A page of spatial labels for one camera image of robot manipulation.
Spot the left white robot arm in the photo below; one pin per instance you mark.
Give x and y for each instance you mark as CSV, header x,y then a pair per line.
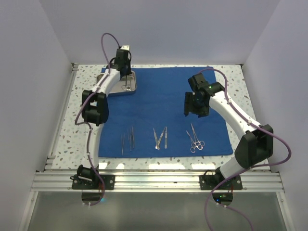
x,y
94,113

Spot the large steel hemostat forceps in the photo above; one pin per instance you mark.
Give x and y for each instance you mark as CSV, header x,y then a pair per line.
x,y
197,143

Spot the steel scalpel handle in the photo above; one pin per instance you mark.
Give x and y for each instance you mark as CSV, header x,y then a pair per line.
x,y
165,144
156,140
161,136

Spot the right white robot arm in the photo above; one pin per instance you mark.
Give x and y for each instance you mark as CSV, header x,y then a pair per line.
x,y
255,140

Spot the small steel hemostat forceps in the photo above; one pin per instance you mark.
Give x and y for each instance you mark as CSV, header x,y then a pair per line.
x,y
193,146

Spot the stainless steel instrument tray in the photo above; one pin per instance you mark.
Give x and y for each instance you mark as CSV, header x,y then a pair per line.
x,y
120,86

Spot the steel surgical scissors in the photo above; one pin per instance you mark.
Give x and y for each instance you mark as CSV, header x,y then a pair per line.
x,y
126,86

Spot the aluminium front rail frame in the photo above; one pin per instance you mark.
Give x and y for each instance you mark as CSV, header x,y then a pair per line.
x,y
161,181

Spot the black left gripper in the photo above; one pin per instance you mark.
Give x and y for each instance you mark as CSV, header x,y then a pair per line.
x,y
129,71

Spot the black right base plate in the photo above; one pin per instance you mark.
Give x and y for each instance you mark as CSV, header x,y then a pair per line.
x,y
210,179

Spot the blue surgical drape cloth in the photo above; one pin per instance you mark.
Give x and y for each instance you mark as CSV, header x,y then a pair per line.
x,y
159,102

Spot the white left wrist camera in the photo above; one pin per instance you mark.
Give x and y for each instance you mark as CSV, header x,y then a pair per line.
x,y
125,47

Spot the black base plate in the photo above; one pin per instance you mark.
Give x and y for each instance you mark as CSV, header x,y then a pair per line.
x,y
83,184
210,179

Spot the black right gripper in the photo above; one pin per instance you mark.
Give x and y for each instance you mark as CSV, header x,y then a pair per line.
x,y
202,112

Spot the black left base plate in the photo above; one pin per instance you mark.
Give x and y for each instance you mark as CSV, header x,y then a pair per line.
x,y
83,184

